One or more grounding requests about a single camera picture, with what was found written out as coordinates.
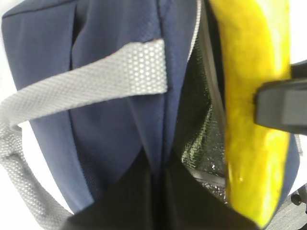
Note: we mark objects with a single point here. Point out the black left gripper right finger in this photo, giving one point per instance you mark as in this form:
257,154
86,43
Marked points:
189,206

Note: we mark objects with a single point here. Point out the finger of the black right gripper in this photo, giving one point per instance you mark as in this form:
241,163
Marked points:
299,70
282,105

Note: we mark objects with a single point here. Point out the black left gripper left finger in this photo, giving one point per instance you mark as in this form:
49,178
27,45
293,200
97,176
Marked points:
127,205

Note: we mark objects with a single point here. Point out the yellow banana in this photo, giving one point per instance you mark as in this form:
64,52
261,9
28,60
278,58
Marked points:
255,43

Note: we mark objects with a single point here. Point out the navy blue lunch bag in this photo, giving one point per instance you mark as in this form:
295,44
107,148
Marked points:
100,80

